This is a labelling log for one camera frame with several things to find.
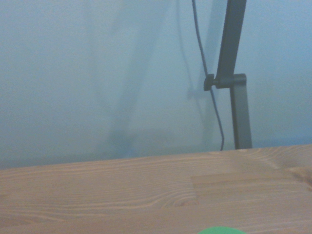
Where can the white bottle with green cap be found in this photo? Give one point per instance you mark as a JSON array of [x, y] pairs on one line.
[[220, 230]]

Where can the black camera stand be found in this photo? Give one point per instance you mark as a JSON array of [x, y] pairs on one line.
[[231, 41]]

